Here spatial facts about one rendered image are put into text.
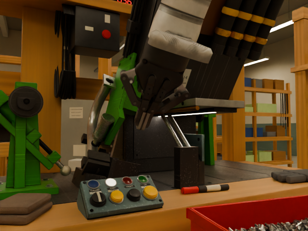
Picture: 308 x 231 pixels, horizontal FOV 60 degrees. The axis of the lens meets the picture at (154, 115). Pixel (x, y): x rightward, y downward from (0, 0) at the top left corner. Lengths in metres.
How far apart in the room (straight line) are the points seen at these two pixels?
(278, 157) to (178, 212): 6.85
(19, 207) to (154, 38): 0.35
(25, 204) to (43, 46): 0.71
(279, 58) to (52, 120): 11.52
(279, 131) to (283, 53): 5.36
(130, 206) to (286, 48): 11.72
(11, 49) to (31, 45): 10.00
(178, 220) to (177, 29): 0.37
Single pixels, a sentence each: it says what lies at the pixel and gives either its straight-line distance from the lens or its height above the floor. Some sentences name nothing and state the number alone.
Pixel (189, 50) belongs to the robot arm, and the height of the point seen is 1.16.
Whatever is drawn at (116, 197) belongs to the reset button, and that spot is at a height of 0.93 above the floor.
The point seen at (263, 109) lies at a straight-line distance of 6.91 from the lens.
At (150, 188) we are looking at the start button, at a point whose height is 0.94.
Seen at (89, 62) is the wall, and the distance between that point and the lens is 11.25.
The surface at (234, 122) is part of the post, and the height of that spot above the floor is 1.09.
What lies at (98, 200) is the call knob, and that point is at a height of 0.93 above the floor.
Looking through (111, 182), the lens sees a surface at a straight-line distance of 0.55.
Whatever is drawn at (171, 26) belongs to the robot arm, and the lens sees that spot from 0.40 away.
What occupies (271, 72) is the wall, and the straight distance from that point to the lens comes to 12.37.
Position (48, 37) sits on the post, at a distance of 1.12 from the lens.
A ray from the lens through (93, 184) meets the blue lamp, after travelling 0.54.
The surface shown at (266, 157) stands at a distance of 7.01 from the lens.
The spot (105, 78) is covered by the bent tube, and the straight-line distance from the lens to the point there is 0.83.
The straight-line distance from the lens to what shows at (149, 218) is 0.54.
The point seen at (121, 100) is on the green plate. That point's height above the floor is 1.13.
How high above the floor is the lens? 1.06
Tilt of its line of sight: 3 degrees up
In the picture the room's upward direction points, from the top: straight up
